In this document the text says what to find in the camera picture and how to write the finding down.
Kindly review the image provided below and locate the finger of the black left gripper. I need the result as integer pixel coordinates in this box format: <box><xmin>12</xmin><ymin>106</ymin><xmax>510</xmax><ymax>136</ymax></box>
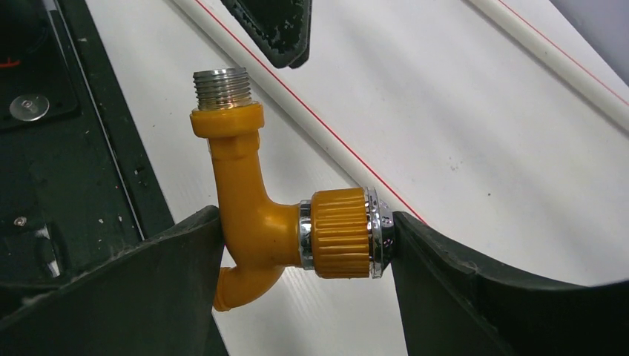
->
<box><xmin>222</xmin><ymin>0</ymin><xmax>312</xmax><ymax>69</ymax></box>

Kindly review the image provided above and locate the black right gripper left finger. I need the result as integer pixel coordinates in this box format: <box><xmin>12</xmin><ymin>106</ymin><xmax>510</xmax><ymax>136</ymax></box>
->
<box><xmin>1</xmin><ymin>205</ymin><xmax>227</xmax><ymax>355</ymax></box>

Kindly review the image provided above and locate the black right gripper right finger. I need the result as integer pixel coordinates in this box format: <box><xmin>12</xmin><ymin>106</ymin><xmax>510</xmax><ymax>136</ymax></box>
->
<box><xmin>391</xmin><ymin>212</ymin><xmax>628</xmax><ymax>355</ymax></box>

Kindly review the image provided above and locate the yellow plastic water faucet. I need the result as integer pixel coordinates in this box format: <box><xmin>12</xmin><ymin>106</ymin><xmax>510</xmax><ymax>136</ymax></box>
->
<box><xmin>190</xmin><ymin>67</ymin><xmax>395</xmax><ymax>312</ymax></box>

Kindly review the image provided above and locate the white PVC pipe frame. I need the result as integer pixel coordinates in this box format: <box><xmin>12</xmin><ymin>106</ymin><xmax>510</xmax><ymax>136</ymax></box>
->
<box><xmin>178</xmin><ymin>1</ymin><xmax>628</xmax><ymax>234</ymax></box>

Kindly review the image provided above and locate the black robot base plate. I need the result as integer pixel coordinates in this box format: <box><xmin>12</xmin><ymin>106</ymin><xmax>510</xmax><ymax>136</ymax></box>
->
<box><xmin>1</xmin><ymin>1</ymin><xmax>174</xmax><ymax>286</ymax></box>

